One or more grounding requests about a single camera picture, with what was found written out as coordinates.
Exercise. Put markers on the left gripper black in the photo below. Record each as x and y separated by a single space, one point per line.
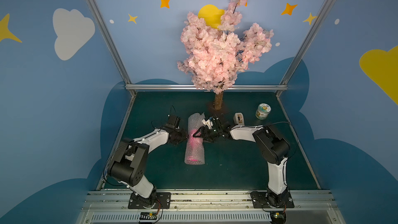
181 135

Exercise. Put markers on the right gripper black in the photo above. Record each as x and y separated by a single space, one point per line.
210 132

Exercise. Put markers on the clear bubble wrap sheet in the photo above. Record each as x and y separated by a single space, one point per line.
194 122

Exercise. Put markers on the pink plastic wine glass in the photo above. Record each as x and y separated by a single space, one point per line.
195 154

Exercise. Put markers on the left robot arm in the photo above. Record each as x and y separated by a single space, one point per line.
128 163

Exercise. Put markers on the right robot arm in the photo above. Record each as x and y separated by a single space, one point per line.
273 148

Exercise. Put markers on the white tape dispenser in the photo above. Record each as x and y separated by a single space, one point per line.
239 119

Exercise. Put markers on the pink cherry blossom tree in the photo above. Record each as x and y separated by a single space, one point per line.
217 55

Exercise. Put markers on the green circuit board left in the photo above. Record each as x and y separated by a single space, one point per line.
148 217

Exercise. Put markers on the circuit board right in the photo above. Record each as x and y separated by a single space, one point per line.
278 218

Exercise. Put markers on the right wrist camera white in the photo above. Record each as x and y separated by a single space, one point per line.
208 123

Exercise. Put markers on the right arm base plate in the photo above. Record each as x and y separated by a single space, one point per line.
270 199

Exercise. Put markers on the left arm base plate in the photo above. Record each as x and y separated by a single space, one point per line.
155 200

